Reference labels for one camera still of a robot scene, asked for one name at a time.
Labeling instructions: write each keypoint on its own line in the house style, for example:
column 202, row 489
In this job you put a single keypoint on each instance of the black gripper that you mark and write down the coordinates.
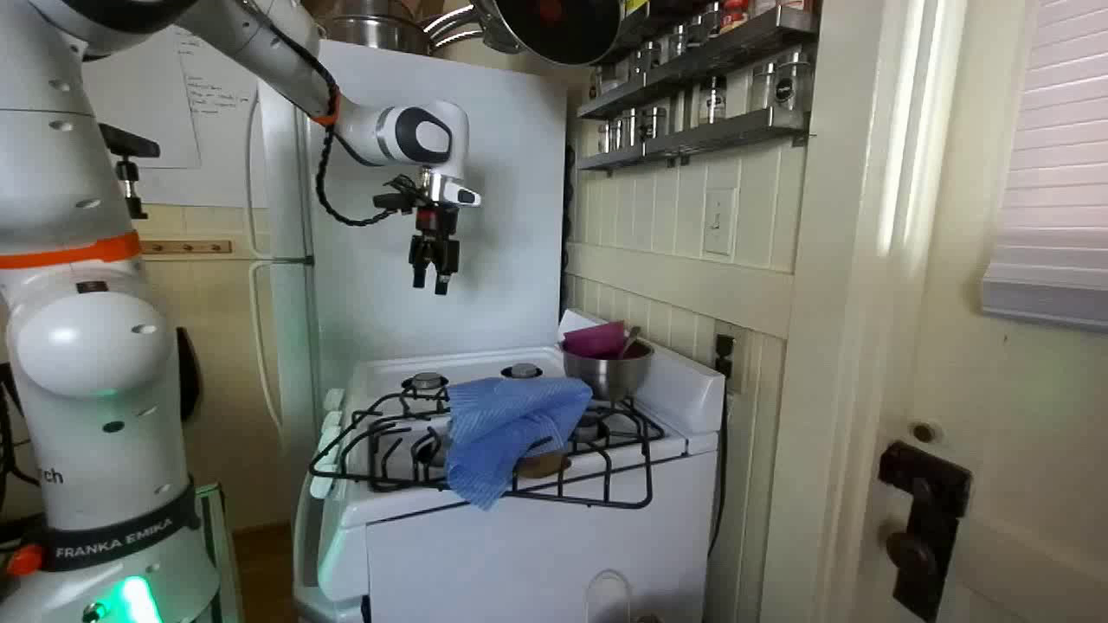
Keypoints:
column 434, row 232

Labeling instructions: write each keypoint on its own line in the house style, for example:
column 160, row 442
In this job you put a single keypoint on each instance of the blue striped towel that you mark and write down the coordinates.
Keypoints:
column 505, row 428

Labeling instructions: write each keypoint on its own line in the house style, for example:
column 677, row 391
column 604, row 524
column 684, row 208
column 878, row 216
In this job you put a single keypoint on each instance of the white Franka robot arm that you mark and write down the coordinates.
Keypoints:
column 91, row 346

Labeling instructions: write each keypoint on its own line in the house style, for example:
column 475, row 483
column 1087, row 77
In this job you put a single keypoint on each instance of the round stove burner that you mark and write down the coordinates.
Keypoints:
column 520, row 372
column 423, row 385
column 595, row 431

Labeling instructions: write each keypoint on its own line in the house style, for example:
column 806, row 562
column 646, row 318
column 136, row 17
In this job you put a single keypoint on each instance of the white gas stove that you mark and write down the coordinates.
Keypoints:
column 520, row 554

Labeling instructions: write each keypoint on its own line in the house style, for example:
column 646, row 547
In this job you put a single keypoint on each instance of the white refrigerator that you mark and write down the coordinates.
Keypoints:
column 505, row 229

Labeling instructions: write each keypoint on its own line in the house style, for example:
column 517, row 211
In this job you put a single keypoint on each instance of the brown round disc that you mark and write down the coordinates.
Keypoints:
column 543, row 466

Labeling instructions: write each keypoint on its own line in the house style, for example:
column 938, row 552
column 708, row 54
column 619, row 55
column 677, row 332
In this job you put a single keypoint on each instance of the white paper sheet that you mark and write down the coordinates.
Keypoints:
column 219, row 126

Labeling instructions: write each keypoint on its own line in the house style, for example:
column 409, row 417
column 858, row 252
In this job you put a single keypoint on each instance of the steel pot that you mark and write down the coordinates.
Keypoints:
column 381, row 21

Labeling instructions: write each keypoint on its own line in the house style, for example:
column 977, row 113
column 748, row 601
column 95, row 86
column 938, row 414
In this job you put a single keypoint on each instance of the black frying pan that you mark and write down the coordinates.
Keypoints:
column 556, row 25

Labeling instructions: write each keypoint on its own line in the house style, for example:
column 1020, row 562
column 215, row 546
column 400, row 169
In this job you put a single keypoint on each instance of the black door lock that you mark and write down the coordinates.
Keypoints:
column 921, row 520

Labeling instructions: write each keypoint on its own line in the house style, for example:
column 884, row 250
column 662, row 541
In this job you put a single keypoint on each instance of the white panel door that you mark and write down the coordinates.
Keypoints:
column 1027, row 460

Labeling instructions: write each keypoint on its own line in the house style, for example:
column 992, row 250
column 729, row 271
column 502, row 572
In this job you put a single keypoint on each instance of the white window blind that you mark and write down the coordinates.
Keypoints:
column 1051, row 173

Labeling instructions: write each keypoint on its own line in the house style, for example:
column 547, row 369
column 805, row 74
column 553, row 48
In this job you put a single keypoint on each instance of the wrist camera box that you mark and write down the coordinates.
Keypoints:
column 450, row 187

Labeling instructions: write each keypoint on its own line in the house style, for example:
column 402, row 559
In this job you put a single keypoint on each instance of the cream wall switch plate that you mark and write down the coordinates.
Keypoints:
column 719, row 219

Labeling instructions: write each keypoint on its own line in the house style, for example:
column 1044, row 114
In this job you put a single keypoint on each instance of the black wall outlet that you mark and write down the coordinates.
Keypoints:
column 723, row 355

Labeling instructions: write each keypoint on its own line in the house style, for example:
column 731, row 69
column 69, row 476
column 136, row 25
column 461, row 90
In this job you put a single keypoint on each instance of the metal wall spice rack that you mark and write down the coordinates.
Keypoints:
column 693, row 107

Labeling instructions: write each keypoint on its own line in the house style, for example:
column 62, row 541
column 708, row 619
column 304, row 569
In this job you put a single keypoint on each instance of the black camera on stand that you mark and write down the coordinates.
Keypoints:
column 130, row 161

